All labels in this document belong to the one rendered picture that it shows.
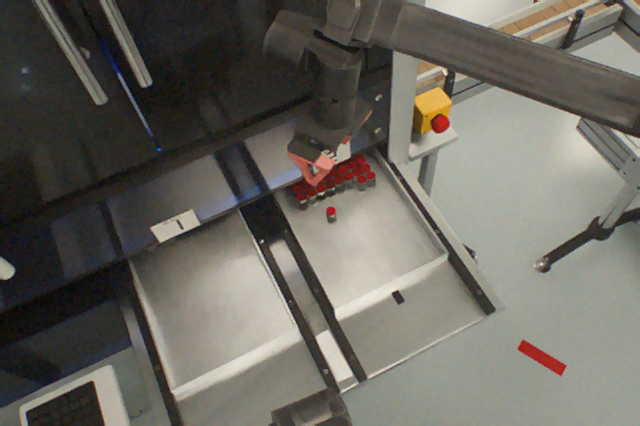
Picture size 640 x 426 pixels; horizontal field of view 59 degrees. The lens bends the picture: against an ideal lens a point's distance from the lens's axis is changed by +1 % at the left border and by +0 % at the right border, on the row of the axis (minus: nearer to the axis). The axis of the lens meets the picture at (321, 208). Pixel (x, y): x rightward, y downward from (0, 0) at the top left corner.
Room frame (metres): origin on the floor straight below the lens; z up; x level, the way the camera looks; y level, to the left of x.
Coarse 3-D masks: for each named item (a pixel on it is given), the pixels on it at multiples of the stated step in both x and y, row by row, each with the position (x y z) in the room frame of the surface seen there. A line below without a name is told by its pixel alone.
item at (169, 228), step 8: (176, 216) 0.57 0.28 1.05; (184, 216) 0.57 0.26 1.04; (192, 216) 0.57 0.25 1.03; (160, 224) 0.55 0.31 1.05; (168, 224) 0.56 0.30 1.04; (176, 224) 0.56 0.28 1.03; (184, 224) 0.57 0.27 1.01; (192, 224) 0.57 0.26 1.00; (160, 232) 0.55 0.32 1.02; (168, 232) 0.56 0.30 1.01; (176, 232) 0.56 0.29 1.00; (160, 240) 0.55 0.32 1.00
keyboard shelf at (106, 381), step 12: (96, 372) 0.36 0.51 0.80; (108, 372) 0.36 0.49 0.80; (72, 384) 0.35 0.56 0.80; (96, 384) 0.34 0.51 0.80; (108, 384) 0.33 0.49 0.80; (48, 396) 0.33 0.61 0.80; (108, 396) 0.31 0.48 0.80; (120, 396) 0.31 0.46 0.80; (24, 408) 0.31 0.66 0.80; (108, 408) 0.29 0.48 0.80; (120, 408) 0.28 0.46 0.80; (24, 420) 0.29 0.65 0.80; (108, 420) 0.26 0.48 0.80; (120, 420) 0.26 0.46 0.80
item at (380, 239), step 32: (384, 160) 0.72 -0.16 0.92; (288, 192) 0.69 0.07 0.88; (352, 192) 0.67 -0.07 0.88; (384, 192) 0.66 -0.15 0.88; (288, 224) 0.60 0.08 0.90; (320, 224) 0.60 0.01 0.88; (352, 224) 0.59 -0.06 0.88; (384, 224) 0.58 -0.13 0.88; (416, 224) 0.57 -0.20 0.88; (320, 256) 0.52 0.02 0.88; (352, 256) 0.51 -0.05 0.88; (384, 256) 0.50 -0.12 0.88; (416, 256) 0.49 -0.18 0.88; (352, 288) 0.44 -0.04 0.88; (384, 288) 0.42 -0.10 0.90
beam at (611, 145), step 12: (588, 120) 1.05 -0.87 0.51; (588, 132) 1.03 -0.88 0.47; (600, 132) 0.99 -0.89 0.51; (612, 132) 0.96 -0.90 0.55; (600, 144) 0.97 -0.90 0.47; (612, 144) 0.94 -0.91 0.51; (624, 144) 0.91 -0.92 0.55; (636, 144) 0.90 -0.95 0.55; (600, 156) 0.95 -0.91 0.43; (612, 156) 0.92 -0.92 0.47; (624, 156) 0.89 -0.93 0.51; (636, 156) 0.87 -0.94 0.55; (624, 168) 0.87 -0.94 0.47; (636, 168) 0.85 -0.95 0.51; (624, 180) 0.85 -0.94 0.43; (636, 180) 0.83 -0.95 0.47; (636, 192) 0.80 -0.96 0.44
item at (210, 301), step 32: (224, 224) 0.63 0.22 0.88; (160, 256) 0.57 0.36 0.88; (192, 256) 0.56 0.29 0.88; (224, 256) 0.55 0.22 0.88; (256, 256) 0.54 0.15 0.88; (160, 288) 0.50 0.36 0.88; (192, 288) 0.49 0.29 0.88; (224, 288) 0.48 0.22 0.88; (256, 288) 0.47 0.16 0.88; (160, 320) 0.43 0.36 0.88; (192, 320) 0.42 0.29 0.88; (224, 320) 0.41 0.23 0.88; (256, 320) 0.40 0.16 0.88; (288, 320) 0.39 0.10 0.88; (160, 352) 0.35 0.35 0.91; (192, 352) 0.35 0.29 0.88; (224, 352) 0.34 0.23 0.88; (256, 352) 0.33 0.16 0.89; (192, 384) 0.29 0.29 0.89
